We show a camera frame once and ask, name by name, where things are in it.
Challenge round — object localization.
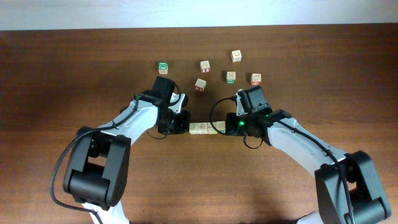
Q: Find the green N block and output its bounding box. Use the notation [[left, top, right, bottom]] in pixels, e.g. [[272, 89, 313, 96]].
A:
[[189, 123, 199, 134]]

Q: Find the red snail block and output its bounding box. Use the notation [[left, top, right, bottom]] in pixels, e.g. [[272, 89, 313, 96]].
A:
[[251, 73, 262, 86]]

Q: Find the red shell picture block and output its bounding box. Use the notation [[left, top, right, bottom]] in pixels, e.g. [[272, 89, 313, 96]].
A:
[[198, 123, 208, 134]]

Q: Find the green eight block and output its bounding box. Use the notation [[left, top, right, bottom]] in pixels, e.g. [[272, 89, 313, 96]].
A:
[[215, 121, 226, 134]]

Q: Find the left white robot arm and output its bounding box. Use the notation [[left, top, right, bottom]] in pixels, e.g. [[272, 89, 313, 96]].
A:
[[63, 91, 190, 223]]

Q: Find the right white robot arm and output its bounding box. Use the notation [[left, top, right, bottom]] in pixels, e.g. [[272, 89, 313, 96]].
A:
[[226, 110, 391, 223]]

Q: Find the red X number block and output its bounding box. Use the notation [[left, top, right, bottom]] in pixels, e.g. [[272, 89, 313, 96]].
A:
[[195, 78, 206, 92]]

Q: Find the green butterfly block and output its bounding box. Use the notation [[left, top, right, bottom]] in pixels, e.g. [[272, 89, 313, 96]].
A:
[[226, 71, 236, 84]]

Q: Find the green R block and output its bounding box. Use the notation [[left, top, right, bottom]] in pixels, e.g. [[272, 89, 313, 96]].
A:
[[158, 62, 169, 74]]

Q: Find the red six block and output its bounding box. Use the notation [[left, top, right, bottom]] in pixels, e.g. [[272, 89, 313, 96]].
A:
[[200, 60, 211, 73]]

